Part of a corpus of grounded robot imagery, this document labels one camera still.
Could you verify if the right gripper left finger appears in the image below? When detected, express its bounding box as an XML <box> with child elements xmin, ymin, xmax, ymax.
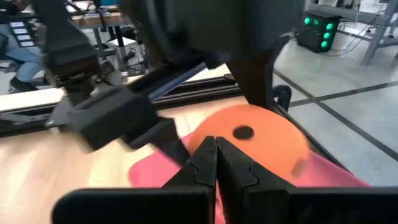
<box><xmin>51</xmin><ymin>135</ymin><xmax>218</xmax><ymax>224</ymax></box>

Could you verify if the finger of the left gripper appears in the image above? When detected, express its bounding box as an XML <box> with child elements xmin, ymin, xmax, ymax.
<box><xmin>230</xmin><ymin>46</ymin><xmax>281</xmax><ymax>110</ymax></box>
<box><xmin>128</xmin><ymin>118</ymin><xmax>191</xmax><ymax>166</ymax></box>

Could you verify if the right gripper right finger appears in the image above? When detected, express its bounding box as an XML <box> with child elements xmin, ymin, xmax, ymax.
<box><xmin>216</xmin><ymin>136</ymin><xmax>398</xmax><ymax>224</ymax></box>

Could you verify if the pink plastic bin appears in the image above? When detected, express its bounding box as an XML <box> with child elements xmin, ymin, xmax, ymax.
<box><xmin>128</xmin><ymin>132</ymin><xmax>373</xmax><ymax>224</ymax></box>

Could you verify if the large orange foam die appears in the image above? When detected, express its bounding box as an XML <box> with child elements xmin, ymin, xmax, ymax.
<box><xmin>186</xmin><ymin>103</ymin><xmax>311</xmax><ymax>188</ymax></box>

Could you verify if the black computer with green lights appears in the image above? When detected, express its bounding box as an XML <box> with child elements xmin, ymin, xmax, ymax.
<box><xmin>297</xmin><ymin>11</ymin><xmax>342</xmax><ymax>54</ymax></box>

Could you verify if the wooden workbench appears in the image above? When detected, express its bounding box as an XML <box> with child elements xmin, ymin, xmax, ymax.
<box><xmin>68</xmin><ymin>11</ymin><xmax>133</xmax><ymax>60</ymax></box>

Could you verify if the person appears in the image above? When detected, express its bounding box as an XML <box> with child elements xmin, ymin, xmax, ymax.
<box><xmin>0</xmin><ymin>23</ymin><xmax>44</xmax><ymax>93</ymax></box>

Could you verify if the black box with white labels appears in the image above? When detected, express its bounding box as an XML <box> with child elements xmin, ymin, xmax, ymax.
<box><xmin>8</xmin><ymin>20</ymin><xmax>35</xmax><ymax>48</ymax></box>

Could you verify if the black frame clamp knob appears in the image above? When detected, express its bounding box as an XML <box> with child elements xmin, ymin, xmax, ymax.
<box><xmin>272</xmin><ymin>85</ymin><xmax>292</xmax><ymax>112</ymax></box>

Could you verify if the black aluminium table frame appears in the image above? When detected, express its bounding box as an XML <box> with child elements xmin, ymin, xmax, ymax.
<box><xmin>0</xmin><ymin>73</ymin><xmax>348</xmax><ymax>170</ymax></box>

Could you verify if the grey desk frame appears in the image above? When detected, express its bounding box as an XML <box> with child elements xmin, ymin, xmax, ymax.
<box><xmin>310</xmin><ymin>0</ymin><xmax>398</xmax><ymax>67</ymax></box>

